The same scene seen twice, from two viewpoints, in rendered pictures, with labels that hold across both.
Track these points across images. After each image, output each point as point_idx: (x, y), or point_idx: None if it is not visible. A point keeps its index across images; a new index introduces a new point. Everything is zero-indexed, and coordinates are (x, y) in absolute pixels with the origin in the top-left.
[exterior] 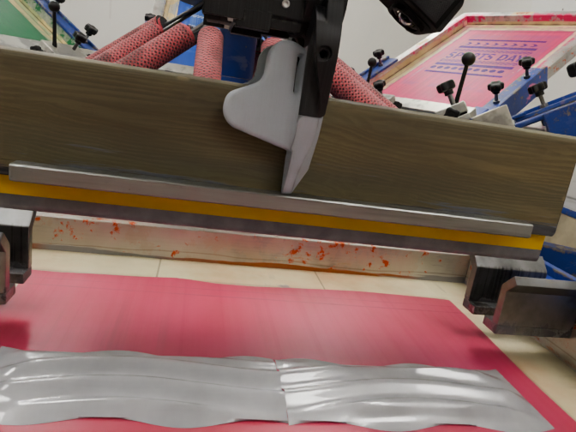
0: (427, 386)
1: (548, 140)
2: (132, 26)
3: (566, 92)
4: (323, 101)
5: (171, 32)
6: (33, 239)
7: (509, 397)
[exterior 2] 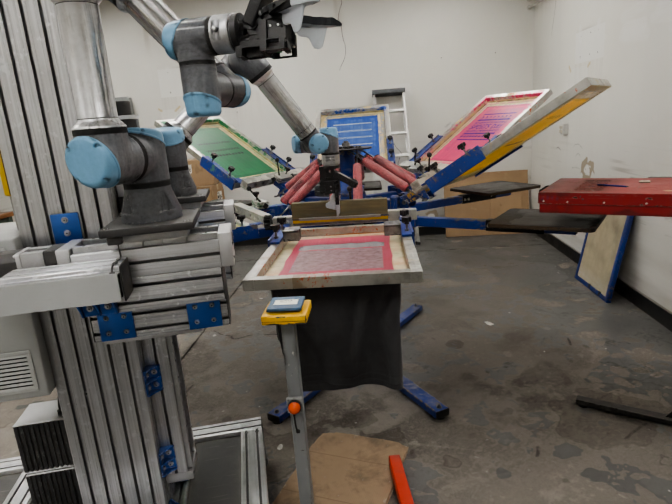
0: (365, 243)
1: (380, 199)
2: None
3: (598, 113)
4: (338, 202)
5: None
6: None
7: (379, 243)
